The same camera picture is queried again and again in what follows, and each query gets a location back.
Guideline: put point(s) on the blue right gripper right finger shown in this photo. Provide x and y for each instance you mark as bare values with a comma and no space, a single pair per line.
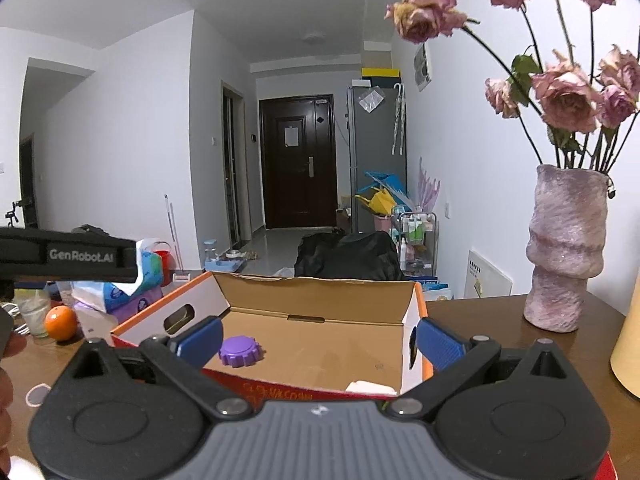
439,345

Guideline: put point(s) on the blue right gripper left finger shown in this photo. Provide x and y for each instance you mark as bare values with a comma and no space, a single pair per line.
200,343

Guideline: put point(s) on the purple ridged jar lid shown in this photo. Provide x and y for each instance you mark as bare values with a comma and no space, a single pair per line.
240,351

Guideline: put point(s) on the person's left hand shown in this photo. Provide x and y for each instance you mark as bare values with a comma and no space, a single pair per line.
15,345

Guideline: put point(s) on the blue tissue pack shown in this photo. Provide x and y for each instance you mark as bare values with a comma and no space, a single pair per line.
107,296

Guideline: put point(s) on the purple tissue pack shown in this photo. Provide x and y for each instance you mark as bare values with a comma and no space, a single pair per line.
131,306

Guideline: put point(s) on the clear drinking glass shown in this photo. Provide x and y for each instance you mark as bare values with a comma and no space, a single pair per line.
34,310

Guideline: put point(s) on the orange fruit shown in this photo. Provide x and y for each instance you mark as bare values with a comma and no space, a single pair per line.
61,323

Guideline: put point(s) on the red bucket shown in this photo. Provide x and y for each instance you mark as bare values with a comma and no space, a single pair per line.
162,249

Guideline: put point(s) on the orange white cardboard box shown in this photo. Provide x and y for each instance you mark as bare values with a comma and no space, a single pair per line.
318,336

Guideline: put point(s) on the pet water feeder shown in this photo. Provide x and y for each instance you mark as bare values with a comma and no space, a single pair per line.
215,262

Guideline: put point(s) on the metal trolley with bottles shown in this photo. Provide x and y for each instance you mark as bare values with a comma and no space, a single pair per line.
416,236

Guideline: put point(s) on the black bag on chair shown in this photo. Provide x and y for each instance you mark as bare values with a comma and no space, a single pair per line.
357,256

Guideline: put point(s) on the textured pink ceramic vase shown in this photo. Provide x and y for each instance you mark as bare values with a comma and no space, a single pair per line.
566,239

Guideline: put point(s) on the yellow blue bags pile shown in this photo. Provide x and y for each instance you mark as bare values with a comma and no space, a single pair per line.
384,194

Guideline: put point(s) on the cream thermos jug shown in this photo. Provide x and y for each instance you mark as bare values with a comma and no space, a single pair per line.
625,359

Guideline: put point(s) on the dark entrance door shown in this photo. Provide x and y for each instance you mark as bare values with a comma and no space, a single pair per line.
299,172

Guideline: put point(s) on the grey refrigerator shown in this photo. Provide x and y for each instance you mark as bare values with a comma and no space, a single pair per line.
371,117

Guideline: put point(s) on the white electrical panel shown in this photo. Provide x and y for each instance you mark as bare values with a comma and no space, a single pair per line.
422,68

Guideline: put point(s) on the yellow box on refrigerator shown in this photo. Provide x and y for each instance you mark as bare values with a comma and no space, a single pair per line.
380,72

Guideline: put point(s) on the white board against wall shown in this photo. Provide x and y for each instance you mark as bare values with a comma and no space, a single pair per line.
484,280

